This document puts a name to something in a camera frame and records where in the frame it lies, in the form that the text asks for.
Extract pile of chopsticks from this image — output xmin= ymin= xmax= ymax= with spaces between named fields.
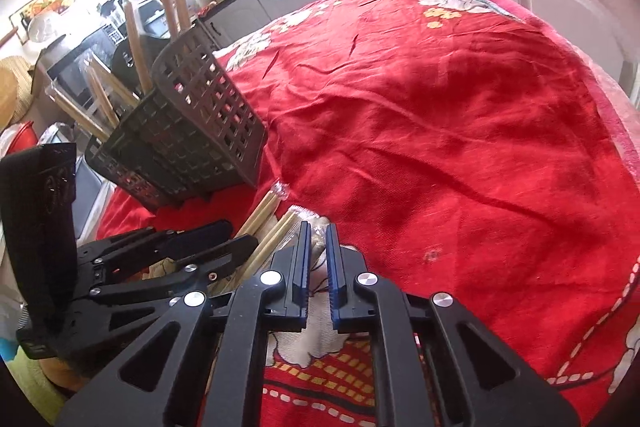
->
xmin=207 ymin=179 xmax=331 ymax=298

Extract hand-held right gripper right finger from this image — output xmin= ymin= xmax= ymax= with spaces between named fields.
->
xmin=324 ymin=223 xmax=581 ymax=427

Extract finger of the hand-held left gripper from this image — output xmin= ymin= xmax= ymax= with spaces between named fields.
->
xmin=77 ymin=219 xmax=234 ymax=270
xmin=90 ymin=234 xmax=261 ymax=309

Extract black microwave oven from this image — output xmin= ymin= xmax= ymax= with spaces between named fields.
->
xmin=47 ymin=29 xmax=131 ymax=98

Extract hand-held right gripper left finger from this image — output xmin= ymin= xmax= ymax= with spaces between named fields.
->
xmin=55 ymin=224 xmax=313 ymax=427

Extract white plastic bowl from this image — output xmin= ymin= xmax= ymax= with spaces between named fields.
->
xmin=27 ymin=14 xmax=66 ymax=45

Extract fruit wall poster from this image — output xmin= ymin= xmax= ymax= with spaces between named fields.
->
xmin=9 ymin=0 xmax=78 ymax=38

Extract yellow-green cloth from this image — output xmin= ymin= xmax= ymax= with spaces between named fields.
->
xmin=10 ymin=352 xmax=71 ymax=423

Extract red floral tablecloth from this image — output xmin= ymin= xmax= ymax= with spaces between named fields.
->
xmin=97 ymin=0 xmax=640 ymax=427

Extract red plastic basin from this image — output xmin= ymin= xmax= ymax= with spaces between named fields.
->
xmin=10 ymin=121 xmax=38 ymax=148

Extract blender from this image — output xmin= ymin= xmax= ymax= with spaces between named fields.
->
xmin=97 ymin=0 xmax=128 ymax=32

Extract woven straw hat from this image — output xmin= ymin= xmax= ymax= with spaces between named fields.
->
xmin=0 ymin=57 xmax=36 ymax=128

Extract black plastic utensil basket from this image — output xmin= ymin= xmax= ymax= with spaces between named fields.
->
xmin=84 ymin=18 xmax=268 ymax=212

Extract blue-grey plastic box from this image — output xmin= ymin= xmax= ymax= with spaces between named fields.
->
xmin=135 ymin=0 xmax=166 ymax=32

